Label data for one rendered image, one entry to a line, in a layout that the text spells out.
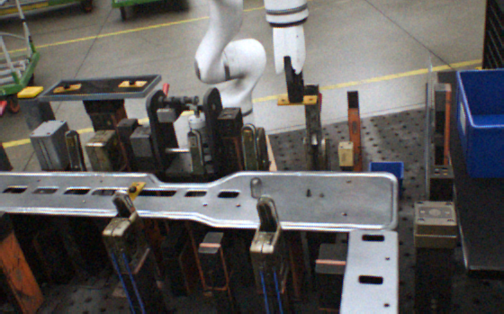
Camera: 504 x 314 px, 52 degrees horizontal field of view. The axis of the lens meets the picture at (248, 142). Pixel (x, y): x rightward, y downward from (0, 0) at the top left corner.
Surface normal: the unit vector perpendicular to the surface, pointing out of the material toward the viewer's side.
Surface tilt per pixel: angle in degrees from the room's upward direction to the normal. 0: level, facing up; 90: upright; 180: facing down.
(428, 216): 0
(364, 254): 0
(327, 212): 0
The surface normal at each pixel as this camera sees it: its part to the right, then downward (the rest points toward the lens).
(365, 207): -0.14, -0.86
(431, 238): -0.24, 0.48
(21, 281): 0.96, -0.01
